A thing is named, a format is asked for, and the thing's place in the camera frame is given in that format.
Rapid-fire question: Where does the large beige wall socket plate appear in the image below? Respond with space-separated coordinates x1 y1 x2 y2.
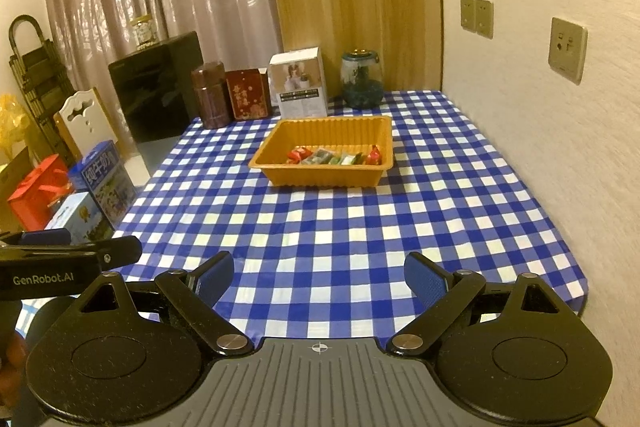
548 17 588 85

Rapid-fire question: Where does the orange plastic tray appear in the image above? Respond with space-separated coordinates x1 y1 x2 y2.
248 116 396 188

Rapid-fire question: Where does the red gift bag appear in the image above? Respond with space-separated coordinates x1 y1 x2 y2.
7 154 76 233

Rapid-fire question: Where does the red decorated tin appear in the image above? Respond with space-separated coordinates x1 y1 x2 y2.
225 68 273 122

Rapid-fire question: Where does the black folding rack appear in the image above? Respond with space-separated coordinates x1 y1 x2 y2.
7 14 76 142

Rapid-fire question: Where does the blue white checked tablecloth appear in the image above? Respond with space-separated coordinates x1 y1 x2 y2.
20 89 588 343

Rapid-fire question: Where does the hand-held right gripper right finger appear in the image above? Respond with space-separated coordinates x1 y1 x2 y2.
386 252 576 356

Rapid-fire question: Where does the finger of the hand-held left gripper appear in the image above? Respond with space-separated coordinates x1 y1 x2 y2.
0 229 71 249
95 235 143 269

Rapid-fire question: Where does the light blue carton box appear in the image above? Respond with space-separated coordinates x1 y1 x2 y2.
44 191 116 245

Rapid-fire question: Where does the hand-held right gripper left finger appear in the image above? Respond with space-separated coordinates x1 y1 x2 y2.
65 251 251 356

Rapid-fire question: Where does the person's left hand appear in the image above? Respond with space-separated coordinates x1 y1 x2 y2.
0 329 28 408

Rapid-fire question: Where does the brown cylindrical tin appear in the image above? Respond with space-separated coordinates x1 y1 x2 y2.
191 62 232 130

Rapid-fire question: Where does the small glass jar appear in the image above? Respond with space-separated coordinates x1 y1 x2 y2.
131 14 158 52

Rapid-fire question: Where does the glass jar with green lid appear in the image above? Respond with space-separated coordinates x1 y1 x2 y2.
341 48 385 110

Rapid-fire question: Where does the white wooden chair back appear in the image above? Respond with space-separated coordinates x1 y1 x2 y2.
52 87 117 162

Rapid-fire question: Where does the yellow plastic bag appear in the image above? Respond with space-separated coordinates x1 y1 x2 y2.
0 93 33 162

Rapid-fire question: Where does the blue milk carton box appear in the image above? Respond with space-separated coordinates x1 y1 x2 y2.
67 140 138 228

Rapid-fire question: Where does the black cabinet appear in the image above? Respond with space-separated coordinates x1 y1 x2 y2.
108 32 205 144

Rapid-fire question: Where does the white carton box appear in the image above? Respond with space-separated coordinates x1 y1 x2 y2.
268 48 329 118

